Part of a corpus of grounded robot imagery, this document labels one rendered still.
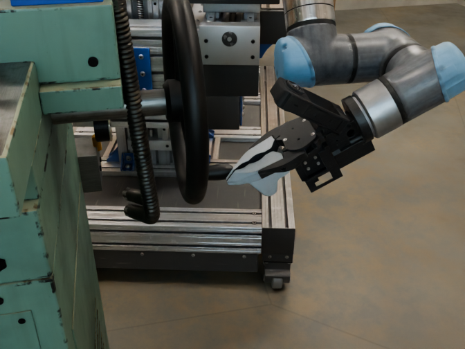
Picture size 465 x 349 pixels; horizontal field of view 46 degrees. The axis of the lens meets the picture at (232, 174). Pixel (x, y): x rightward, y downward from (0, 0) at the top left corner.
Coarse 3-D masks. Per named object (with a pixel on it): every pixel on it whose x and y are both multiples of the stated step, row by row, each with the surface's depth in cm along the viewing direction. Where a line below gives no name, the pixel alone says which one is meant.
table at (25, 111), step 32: (0, 64) 62; (32, 64) 62; (0, 96) 54; (32, 96) 59; (64, 96) 64; (96, 96) 65; (0, 128) 48; (32, 128) 57; (0, 160) 44; (32, 160) 55; (0, 192) 45
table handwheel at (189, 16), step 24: (168, 0) 68; (168, 24) 79; (192, 24) 64; (168, 48) 83; (192, 48) 62; (168, 72) 86; (192, 72) 62; (144, 96) 73; (168, 96) 73; (192, 96) 62; (72, 120) 72; (96, 120) 74; (168, 120) 76; (192, 120) 62; (192, 144) 63; (192, 168) 65; (192, 192) 69
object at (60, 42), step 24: (0, 0) 63; (0, 24) 60; (24, 24) 61; (48, 24) 61; (72, 24) 62; (96, 24) 62; (0, 48) 61; (24, 48) 62; (48, 48) 63; (72, 48) 63; (96, 48) 64; (48, 72) 64; (72, 72) 64; (96, 72) 65
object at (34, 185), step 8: (48, 120) 69; (40, 128) 62; (48, 128) 68; (40, 136) 61; (48, 136) 68; (40, 144) 61; (40, 152) 60; (40, 160) 60; (32, 168) 55; (40, 168) 59; (32, 176) 55; (40, 176) 58; (32, 184) 55; (40, 184) 58; (32, 192) 56
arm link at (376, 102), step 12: (372, 84) 76; (360, 96) 75; (372, 96) 74; (384, 96) 74; (360, 108) 75; (372, 108) 74; (384, 108) 74; (396, 108) 74; (372, 120) 74; (384, 120) 74; (396, 120) 75; (372, 132) 76; (384, 132) 76
